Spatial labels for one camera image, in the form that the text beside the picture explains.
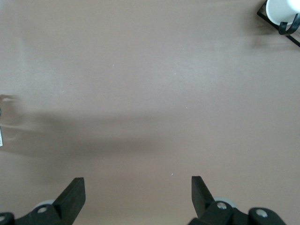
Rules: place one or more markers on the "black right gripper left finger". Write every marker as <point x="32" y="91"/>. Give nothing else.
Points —
<point x="68" y="206"/>

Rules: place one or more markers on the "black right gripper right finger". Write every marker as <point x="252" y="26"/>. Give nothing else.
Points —
<point x="206" y="211"/>

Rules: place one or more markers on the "plain white cup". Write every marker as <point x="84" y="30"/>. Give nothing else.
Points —
<point x="281" y="9"/>

